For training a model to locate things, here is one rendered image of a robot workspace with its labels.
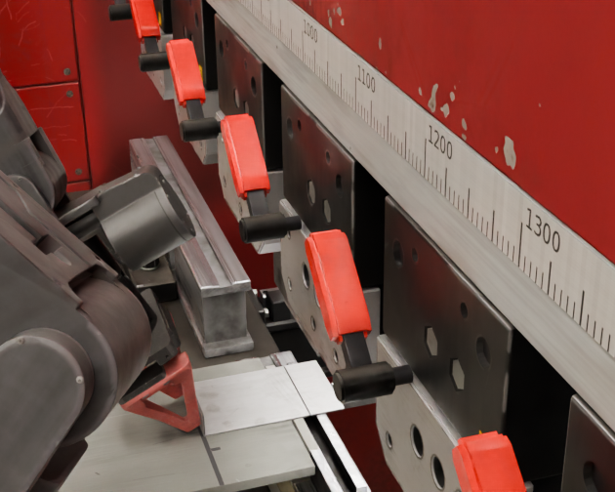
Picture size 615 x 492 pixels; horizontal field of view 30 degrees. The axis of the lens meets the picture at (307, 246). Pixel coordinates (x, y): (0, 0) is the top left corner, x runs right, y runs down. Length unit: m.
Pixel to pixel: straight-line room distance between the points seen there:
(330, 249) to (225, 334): 0.74
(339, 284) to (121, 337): 0.18
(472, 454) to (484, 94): 0.15
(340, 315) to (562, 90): 0.23
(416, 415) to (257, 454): 0.38
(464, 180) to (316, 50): 0.21
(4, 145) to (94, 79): 0.88
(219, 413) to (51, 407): 0.60
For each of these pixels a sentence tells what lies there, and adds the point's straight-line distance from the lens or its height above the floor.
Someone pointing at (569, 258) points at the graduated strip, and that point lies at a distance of 0.43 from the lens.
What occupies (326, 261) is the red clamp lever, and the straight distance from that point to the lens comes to 0.61.
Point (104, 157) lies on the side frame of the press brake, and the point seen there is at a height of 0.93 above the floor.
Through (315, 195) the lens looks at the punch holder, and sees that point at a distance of 0.73.
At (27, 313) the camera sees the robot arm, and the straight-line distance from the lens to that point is 0.45.
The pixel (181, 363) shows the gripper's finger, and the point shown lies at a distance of 0.95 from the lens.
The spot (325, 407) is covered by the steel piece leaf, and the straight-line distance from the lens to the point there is 1.03.
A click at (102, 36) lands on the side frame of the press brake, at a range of 1.74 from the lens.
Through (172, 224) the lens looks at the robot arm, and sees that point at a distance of 0.89.
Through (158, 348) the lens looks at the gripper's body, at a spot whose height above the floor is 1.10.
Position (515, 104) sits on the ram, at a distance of 0.46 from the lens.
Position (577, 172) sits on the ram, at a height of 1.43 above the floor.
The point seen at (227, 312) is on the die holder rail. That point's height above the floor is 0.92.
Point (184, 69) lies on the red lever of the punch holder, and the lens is 0.97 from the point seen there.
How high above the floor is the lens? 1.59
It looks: 26 degrees down
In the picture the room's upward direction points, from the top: 1 degrees counter-clockwise
